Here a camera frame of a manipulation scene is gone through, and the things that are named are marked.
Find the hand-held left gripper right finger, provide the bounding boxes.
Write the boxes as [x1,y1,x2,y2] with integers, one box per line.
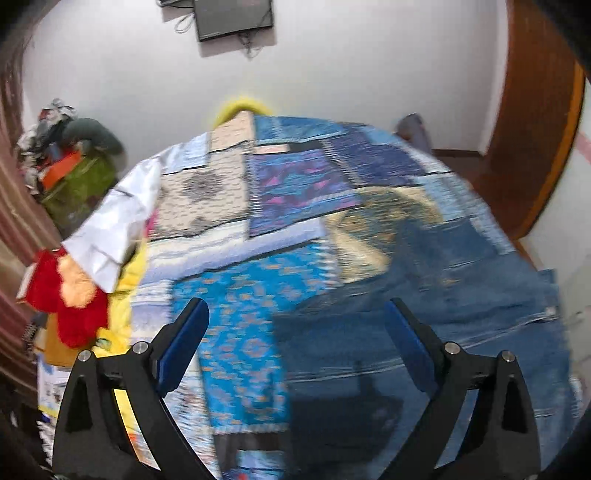
[385,298,542,480]

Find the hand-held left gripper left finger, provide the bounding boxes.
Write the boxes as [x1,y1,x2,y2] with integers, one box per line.
[52,298,223,480]

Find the blue denim jeans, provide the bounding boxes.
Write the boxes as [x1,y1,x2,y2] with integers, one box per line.
[272,203,575,480]

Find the pile of mixed clothes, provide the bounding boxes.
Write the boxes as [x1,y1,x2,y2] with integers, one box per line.
[16,98,125,195]

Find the red plush toy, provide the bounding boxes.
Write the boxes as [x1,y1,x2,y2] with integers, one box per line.
[21,249,110,349]

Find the white cloth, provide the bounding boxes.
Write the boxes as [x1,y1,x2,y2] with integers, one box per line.
[61,154,162,294]

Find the blue patchwork blanket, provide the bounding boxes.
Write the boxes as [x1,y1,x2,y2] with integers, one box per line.
[124,113,518,480]

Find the green mesh bag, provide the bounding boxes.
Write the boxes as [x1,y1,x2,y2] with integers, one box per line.
[41,154,118,234]

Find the striped brown curtain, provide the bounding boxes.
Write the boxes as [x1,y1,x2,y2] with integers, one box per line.
[0,41,63,384]

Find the grey cloth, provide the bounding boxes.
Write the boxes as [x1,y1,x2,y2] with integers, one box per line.
[394,113,432,153]

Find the yellow pillow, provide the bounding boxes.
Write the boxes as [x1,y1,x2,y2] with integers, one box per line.
[211,95,273,132]

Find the wooden door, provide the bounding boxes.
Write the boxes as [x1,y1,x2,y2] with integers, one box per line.
[431,0,587,241]

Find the white pink floral panel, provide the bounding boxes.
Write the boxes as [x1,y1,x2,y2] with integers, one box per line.
[575,124,591,169]

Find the black wall monitor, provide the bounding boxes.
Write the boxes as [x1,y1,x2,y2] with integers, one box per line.
[193,0,274,43]

